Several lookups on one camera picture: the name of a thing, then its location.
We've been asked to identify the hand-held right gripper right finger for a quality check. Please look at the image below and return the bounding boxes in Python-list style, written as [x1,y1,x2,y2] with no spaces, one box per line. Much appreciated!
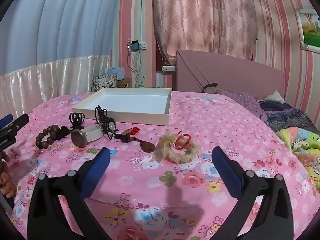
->
[211,146,294,240]

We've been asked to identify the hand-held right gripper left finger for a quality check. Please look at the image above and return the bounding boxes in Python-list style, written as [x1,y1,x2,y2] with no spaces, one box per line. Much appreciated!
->
[27,147,113,240]

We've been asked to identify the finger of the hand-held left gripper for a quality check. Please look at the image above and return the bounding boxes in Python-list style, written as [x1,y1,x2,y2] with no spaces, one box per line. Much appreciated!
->
[6,113,30,133]
[0,114,13,128]

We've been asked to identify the brown wooden bead bracelet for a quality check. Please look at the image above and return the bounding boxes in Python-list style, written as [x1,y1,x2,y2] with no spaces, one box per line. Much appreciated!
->
[35,125,70,150]

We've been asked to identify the jade pendant with black cord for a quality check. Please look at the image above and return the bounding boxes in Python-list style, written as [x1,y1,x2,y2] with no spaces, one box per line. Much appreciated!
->
[94,105,118,141]

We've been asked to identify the red braided bracelet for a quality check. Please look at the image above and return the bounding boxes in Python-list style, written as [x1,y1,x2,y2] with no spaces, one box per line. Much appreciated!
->
[174,132,192,151]

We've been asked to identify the black hair claw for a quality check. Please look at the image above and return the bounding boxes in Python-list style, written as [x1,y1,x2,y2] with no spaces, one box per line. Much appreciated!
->
[69,112,85,130]

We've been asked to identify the cream flower scrunchie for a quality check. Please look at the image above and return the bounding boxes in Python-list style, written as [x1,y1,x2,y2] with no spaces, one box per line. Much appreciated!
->
[152,129,202,164]

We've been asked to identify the white shallow tray box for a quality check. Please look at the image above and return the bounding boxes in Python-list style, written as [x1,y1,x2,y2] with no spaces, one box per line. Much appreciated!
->
[71,88,173,126]

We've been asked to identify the person's left hand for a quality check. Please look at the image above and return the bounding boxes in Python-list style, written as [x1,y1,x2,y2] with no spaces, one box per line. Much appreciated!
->
[0,151,16,198]

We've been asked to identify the pink floral bedsheet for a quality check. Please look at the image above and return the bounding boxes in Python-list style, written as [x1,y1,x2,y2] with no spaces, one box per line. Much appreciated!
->
[5,91,318,240]

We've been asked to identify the purple dotted pillow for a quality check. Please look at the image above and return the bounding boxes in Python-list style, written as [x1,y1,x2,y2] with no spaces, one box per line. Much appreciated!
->
[216,89,268,123]

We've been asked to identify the colourful cartoon blanket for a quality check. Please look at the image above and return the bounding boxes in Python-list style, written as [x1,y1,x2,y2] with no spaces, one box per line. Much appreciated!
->
[276,127,320,190]

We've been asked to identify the dark patterned blanket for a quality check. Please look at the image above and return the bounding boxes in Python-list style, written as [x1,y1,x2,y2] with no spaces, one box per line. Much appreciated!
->
[260,100,320,133]

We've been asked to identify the white and blue curtain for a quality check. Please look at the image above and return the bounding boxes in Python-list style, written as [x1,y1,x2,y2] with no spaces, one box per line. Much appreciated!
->
[0,0,123,113]

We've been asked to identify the floral print tote bag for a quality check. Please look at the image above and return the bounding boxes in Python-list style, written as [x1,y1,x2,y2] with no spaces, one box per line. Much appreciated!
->
[91,68,118,92]

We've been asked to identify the white cloth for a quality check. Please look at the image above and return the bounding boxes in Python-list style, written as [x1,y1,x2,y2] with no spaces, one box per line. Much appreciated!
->
[265,90,285,103]

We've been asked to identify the pink padded headboard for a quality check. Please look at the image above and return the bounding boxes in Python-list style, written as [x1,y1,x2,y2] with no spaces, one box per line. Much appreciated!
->
[176,49,287,100]

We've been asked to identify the light blue boxes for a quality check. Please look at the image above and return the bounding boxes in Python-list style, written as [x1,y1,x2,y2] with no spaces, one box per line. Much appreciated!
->
[108,67,127,80]

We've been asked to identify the pink patterned curtain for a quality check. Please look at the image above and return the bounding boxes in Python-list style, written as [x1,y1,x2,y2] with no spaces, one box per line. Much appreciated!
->
[151,0,258,64]

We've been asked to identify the framed landscape picture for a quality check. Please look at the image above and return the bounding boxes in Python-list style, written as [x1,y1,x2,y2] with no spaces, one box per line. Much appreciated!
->
[294,8,320,54]

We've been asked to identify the white strap wristwatch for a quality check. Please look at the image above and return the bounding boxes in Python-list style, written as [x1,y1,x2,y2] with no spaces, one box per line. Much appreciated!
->
[70,124,103,147]

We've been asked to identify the brown stone pendant red cord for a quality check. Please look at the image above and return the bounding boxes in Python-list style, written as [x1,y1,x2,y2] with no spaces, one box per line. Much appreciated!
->
[115,127,156,153]

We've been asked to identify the hanging charger cables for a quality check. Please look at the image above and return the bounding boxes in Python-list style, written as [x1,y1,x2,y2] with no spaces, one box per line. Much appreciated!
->
[126,50,145,88]

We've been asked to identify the blue wall charger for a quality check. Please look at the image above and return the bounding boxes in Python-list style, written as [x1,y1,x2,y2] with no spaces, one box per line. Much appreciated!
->
[127,39,140,53]

